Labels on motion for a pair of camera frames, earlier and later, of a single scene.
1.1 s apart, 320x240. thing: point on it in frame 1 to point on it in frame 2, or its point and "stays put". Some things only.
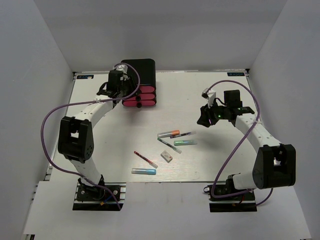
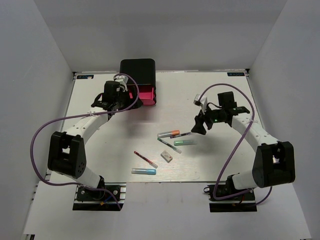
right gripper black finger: (207, 118) to (199, 127)
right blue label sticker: (236, 74) stays put
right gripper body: (220, 112) stays put
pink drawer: (147, 89) to (147, 98)
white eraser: (166, 156) stays put
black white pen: (169, 145) stays put
